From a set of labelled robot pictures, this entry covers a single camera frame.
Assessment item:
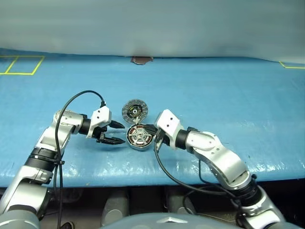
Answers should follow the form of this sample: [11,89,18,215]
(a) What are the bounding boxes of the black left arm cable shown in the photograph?
[52,90,107,229]

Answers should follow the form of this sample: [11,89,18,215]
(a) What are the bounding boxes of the grey rounded shape under table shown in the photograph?
[101,190,131,226]
[166,190,196,215]

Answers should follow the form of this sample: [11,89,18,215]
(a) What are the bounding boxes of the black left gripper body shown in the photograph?
[95,126,110,144]

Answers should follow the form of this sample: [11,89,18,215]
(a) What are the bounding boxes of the silver spoked rotor black rim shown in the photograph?
[127,125,152,146]

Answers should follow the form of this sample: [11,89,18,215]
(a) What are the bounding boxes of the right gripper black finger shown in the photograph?
[142,124,158,135]

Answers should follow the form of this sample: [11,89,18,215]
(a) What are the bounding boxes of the grey robot torso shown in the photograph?
[100,213,241,229]

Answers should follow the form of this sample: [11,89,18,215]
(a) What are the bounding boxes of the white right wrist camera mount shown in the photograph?
[154,109,181,151]

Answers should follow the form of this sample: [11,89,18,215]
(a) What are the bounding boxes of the round silver motor lid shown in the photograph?
[122,98,150,124]

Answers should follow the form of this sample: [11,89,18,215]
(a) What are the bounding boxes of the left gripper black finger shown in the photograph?
[101,135,126,146]
[108,120,125,130]

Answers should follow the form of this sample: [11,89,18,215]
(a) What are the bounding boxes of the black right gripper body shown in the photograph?
[154,130,170,150]

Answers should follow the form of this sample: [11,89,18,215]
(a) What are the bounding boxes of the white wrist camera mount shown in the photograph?
[154,109,181,151]
[86,106,112,139]

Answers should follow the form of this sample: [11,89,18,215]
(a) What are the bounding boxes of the blue plastic table cover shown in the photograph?
[0,47,305,188]

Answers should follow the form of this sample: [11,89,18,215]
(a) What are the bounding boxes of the silver motor housing copper windings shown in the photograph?
[125,124,154,151]

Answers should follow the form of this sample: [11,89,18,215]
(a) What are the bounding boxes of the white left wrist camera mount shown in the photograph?
[86,106,112,139]

